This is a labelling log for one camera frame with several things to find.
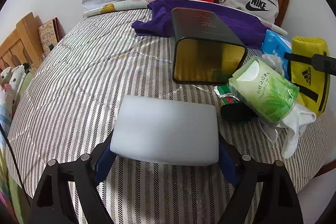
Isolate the yellow Adidas pouch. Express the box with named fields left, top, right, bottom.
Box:
left=289, top=36, right=330, bottom=116

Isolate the green tissue pack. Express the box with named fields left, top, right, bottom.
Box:
left=228, top=57, right=299, bottom=126

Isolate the white cloth glove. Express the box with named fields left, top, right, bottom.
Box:
left=257, top=103, right=317, bottom=159

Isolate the black glasses case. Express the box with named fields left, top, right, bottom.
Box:
left=220, top=103, right=258, bottom=123

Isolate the white foam sponge block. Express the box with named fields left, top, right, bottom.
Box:
left=110, top=96, right=219, bottom=166

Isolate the blue tissue pack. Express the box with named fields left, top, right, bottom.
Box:
left=261, top=30, right=291, bottom=59

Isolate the striped quilt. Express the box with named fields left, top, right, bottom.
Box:
left=6, top=10, right=331, bottom=223

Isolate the green paper packet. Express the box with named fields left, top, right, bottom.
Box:
left=214, top=85, right=240, bottom=105

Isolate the dark green tin box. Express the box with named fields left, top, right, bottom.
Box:
left=171, top=7, right=248, bottom=85

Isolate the spotted white pillow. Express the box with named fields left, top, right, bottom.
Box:
left=1, top=65, right=26, bottom=98

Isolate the purple towel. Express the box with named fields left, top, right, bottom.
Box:
left=131, top=0, right=269, bottom=50

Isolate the brown patterned book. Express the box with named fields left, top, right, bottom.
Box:
left=38, top=18, right=62, bottom=53

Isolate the rolled patterned mat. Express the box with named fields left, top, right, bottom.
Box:
left=83, top=0, right=150, bottom=18

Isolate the black cable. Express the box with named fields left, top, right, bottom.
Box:
left=0, top=122, right=31, bottom=208

